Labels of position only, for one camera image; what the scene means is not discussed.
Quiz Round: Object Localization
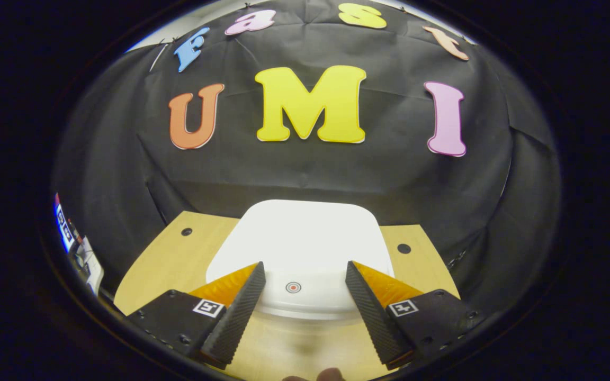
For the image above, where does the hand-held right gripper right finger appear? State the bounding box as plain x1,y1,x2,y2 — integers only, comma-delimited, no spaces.
345,260,483,371

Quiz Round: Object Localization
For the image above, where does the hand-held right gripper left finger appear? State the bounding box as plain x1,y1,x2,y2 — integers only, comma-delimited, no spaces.
127,261,266,370

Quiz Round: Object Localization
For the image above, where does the white desktop garbage bin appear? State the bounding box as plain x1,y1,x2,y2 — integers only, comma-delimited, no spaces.
205,199,394,321

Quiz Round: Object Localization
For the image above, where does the wooden desktop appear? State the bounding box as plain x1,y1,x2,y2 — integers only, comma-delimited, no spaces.
113,211,460,380

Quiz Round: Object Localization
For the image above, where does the black backdrop cloth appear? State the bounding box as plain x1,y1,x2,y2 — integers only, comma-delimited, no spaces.
51,0,562,318

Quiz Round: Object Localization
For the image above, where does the white side table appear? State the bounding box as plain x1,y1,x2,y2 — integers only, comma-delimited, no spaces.
74,235,105,296

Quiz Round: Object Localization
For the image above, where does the wall poster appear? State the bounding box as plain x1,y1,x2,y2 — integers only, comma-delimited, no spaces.
54,192,76,253

